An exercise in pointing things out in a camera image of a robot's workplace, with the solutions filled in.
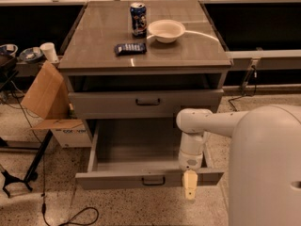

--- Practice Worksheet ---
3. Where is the black floor cable left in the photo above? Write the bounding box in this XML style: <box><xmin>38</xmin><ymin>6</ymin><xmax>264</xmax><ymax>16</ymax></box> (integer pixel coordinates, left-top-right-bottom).
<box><xmin>8</xmin><ymin>80</ymin><xmax>100</xmax><ymax>226</ymax></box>

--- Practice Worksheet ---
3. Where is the white paper cup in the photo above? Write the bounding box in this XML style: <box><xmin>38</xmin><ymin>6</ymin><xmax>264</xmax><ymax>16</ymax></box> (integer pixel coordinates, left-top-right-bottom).
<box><xmin>40</xmin><ymin>42</ymin><xmax>59</xmax><ymax>63</ymax></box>

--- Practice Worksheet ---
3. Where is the blue soda can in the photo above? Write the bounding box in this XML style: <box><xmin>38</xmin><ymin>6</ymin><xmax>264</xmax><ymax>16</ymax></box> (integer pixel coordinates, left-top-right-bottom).
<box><xmin>130</xmin><ymin>2</ymin><xmax>147</xmax><ymax>38</ymax></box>

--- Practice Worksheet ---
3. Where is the black power cable right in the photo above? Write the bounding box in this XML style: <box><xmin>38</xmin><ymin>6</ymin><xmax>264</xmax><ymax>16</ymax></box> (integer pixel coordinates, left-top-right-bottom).
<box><xmin>228</xmin><ymin>64</ymin><xmax>259</xmax><ymax>113</ymax></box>

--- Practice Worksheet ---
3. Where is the grey top drawer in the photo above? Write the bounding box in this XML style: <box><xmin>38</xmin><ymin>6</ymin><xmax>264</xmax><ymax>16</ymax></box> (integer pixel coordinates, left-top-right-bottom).
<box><xmin>69</xmin><ymin>89</ymin><xmax>224</xmax><ymax>120</ymax></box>

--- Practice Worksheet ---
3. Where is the blue bowl far left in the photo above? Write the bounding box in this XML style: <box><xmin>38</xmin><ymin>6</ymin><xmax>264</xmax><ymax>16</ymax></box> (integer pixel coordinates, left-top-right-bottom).
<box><xmin>0</xmin><ymin>43</ymin><xmax>18</xmax><ymax>57</ymax></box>

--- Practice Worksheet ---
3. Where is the black stand leg left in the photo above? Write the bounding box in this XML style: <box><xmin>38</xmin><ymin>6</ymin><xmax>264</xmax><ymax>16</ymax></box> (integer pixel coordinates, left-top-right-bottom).
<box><xmin>0</xmin><ymin>130</ymin><xmax>53</xmax><ymax>198</ymax></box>

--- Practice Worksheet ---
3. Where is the grey drawer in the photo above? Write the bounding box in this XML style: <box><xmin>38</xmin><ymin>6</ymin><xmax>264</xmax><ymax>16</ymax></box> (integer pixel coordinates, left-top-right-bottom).
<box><xmin>74</xmin><ymin>120</ymin><xmax>226</xmax><ymax>191</ymax></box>
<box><xmin>69</xmin><ymin>89</ymin><xmax>224</xmax><ymax>120</ymax></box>

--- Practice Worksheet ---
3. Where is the blue bowl near cup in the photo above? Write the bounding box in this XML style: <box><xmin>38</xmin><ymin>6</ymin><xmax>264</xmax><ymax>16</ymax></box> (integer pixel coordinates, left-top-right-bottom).
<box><xmin>20</xmin><ymin>47</ymin><xmax>43</xmax><ymax>63</ymax></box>

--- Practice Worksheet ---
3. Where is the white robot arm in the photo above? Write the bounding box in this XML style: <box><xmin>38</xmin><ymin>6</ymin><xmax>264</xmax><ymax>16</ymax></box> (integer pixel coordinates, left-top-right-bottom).
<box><xmin>176</xmin><ymin>105</ymin><xmax>301</xmax><ymax>226</ymax></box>

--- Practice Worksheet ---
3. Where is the grey drawer cabinet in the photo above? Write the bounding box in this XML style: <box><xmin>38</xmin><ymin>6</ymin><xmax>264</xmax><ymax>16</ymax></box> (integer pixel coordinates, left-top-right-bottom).
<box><xmin>57</xmin><ymin>0</ymin><xmax>233</xmax><ymax>124</ymax></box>

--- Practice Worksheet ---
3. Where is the dark blue snack bag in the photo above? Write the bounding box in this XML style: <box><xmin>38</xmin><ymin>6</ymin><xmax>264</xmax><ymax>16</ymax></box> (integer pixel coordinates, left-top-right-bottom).
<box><xmin>114</xmin><ymin>43</ymin><xmax>147</xmax><ymax>57</ymax></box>

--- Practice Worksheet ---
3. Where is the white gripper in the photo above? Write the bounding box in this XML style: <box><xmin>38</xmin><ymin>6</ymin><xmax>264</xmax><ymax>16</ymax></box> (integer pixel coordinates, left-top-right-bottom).
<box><xmin>179</xmin><ymin>132</ymin><xmax>209</xmax><ymax>201</ymax></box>

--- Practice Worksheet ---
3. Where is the white paper bowl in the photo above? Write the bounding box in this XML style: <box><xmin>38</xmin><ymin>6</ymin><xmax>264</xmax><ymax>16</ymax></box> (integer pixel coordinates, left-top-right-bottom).
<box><xmin>148</xmin><ymin>20</ymin><xmax>185</xmax><ymax>43</ymax></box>

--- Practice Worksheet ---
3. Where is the brown cardboard box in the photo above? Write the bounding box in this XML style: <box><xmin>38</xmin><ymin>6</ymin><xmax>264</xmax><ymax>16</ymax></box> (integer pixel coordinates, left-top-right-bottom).
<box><xmin>22</xmin><ymin>61</ymin><xmax>91</xmax><ymax>148</ymax></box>

